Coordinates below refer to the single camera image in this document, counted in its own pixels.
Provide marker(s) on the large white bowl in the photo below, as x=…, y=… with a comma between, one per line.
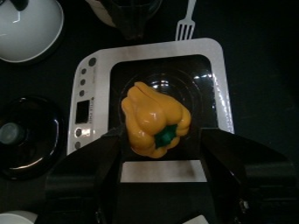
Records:
x=15, y=218

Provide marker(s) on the yellow-orange toy squash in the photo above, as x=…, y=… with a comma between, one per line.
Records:
x=154, y=116

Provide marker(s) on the black glass lid grey knob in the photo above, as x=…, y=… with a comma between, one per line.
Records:
x=31, y=140

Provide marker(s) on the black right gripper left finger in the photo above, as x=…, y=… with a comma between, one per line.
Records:
x=78, y=186

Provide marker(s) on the white toy fork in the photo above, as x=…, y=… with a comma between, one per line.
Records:
x=185, y=29

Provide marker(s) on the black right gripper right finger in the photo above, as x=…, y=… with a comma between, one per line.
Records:
x=249, y=186

